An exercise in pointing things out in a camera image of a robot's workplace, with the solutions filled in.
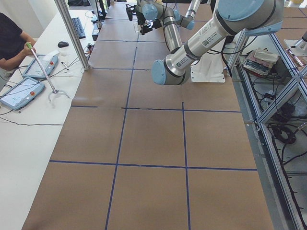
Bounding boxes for white ceramic mug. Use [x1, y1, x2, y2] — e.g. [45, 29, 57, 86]
[133, 20, 153, 35]

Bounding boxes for black keyboard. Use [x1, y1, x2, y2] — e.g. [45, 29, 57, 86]
[71, 17, 86, 39]

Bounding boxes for black computer mouse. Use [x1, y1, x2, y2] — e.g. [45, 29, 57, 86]
[58, 41, 69, 48]

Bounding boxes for stack of books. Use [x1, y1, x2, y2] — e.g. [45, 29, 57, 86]
[243, 48, 279, 76]

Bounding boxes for reacher grabber stick tool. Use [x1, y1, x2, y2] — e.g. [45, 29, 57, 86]
[25, 42, 70, 103]

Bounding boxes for upper teach pendant tablet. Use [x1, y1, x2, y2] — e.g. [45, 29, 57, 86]
[22, 54, 59, 80]

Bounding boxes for teach pendant tablet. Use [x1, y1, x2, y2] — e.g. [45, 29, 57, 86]
[22, 54, 59, 80]
[0, 77, 45, 110]

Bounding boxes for person in black shirt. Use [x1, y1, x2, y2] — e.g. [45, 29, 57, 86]
[0, 13, 36, 71]

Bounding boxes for lower teach pendant tablet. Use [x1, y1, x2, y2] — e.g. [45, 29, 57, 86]
[0, 77, 45, 110]

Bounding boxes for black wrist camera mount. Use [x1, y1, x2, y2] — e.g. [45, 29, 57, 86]
[126, 4, 138, 21]

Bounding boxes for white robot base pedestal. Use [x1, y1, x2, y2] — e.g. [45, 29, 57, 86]
[191, 53, 225, 83]

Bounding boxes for aluminium frame post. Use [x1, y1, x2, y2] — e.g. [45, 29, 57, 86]
[54, 0, 90, 71]

